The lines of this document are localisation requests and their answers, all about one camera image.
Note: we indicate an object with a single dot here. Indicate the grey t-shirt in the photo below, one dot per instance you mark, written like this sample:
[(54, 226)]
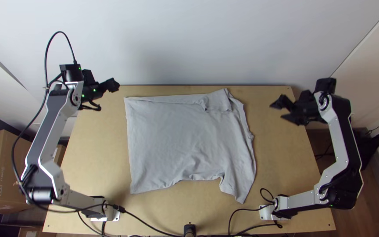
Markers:
[(189, 141)]

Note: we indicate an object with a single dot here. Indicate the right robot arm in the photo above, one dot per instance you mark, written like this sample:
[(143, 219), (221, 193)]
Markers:
[(338, 138)]

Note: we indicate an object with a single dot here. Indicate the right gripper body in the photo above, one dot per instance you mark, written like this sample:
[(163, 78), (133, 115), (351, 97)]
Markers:
[(306, 108)]

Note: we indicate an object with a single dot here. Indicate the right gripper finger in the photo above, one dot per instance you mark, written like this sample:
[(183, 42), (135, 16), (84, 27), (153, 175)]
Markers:
[(283, 102), (294, 118)]

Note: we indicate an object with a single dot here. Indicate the small cardboard box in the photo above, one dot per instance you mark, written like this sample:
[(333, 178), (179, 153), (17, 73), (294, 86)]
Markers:
[(60, 154)]

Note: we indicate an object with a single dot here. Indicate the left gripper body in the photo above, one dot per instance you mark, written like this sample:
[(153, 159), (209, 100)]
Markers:
[(111, 85)]

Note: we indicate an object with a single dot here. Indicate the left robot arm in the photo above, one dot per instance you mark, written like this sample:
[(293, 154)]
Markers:
[(53, 108)]

